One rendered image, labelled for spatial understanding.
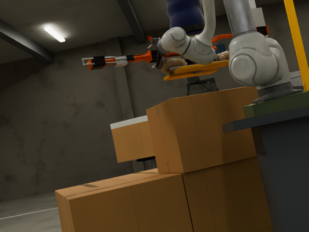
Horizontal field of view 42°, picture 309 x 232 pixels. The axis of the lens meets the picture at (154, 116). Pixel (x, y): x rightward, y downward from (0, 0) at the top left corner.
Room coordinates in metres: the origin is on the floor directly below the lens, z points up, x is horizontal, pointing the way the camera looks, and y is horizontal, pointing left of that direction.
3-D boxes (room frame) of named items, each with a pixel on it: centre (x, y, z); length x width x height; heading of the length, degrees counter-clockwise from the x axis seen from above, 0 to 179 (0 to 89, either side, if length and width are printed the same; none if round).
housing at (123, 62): (2.29, 0.13, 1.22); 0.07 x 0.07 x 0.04; 19
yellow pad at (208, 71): (2.53, -0.28, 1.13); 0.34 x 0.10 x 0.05; 109
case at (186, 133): (2.43, -0.30, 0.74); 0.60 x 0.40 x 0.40; 110
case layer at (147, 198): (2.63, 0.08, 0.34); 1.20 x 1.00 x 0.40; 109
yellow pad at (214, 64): (2.35, -0.34, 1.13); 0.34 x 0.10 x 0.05; 109
